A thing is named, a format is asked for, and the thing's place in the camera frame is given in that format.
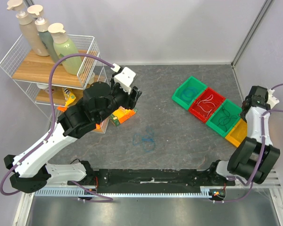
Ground green storage bin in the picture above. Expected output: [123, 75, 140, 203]
[206, 99, 241, 137]
[172, 76, 207, 110]

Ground red storage bin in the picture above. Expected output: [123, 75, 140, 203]
[188, 87, 225, 123]

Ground white cable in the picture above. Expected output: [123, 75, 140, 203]
[197, 94, 215, 117]

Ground white wire shelf rack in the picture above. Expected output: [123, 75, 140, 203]
[0, 35, 109, 120]

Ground black cable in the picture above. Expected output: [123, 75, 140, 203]
[218, 107, 236, 130]

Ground yellow storage bin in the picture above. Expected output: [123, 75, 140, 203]
[225, 119, 247, 147]

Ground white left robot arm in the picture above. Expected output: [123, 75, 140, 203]
[4, 82, 142, 194]

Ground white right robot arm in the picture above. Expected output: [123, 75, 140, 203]
[206, 86, 280, 186]

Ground orange yellow crayon box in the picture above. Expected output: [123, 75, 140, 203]
[109, 107, 137, 127]

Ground yellow snack bag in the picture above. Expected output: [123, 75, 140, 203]
[62, 87, 76, 107]

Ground orange boxes on shelf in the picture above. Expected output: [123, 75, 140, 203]
[57, 106, 109, 134]

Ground light green pump bottle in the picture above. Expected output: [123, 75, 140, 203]
[48, 23, 82, 75]

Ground white cup on shelf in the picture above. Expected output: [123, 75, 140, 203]
[36, 83, 57, 94]

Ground grey-green pump bottle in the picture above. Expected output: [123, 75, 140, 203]
[27, 5, 59, 63]

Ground beige pump bottle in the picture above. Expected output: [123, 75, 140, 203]
[7, 0, 49, 57]

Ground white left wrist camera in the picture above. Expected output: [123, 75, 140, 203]
[111, 64, 136, 94]

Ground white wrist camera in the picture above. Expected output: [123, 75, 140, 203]
[111, 64, 136, 94]
[266, 89, 280, 109]

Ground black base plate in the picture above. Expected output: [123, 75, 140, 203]
[78, 169, 235, 193]

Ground grey cable duct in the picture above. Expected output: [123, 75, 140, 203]
[34, 187, 225, 198]

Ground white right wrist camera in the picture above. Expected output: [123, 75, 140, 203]
[266, 89, 280, 109]

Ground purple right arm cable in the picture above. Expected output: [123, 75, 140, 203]
[211, 82, 283, 204]

